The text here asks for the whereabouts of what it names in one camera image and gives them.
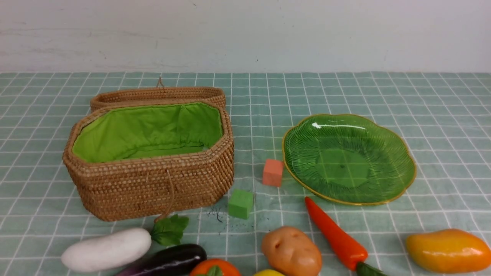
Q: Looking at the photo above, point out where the brown potato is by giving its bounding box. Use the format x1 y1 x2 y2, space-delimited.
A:
261 226 323 276

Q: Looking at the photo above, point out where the orange persimmon green calyx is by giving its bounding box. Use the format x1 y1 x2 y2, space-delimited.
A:
190 258 241 276

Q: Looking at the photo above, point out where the yellow lemon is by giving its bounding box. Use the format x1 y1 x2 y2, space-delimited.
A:
253 269 285 276

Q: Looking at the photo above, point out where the dark purple eggplant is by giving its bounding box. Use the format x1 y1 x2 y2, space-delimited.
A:
116 243 208 276

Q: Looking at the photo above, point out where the white radish with green leaves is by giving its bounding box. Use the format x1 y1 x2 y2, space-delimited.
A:
61 214 189 274

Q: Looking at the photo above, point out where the yellow orange mango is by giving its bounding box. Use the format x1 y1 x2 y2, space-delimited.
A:
405 228 491 274

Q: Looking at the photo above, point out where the orange foam cube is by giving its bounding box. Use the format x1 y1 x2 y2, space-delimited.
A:
262 159 283 187

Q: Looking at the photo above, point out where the green foam cube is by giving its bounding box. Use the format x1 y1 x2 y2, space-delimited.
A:
227 189 253 220

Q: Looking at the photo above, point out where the woven wicker basket lid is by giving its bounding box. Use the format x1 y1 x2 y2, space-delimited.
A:
90 77 226 112

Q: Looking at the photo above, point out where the green glass leaf plate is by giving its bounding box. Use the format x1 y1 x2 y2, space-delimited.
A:
282 114 417 205

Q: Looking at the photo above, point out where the woven wicker basket green lining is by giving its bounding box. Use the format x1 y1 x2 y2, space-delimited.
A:
62 101 235 222

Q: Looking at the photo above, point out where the orange carrot green top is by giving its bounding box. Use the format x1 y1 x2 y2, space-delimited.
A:
305 196 386 276

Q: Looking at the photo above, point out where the green checkered tablecloth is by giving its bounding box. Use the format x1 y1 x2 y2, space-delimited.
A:
0 72 491 276

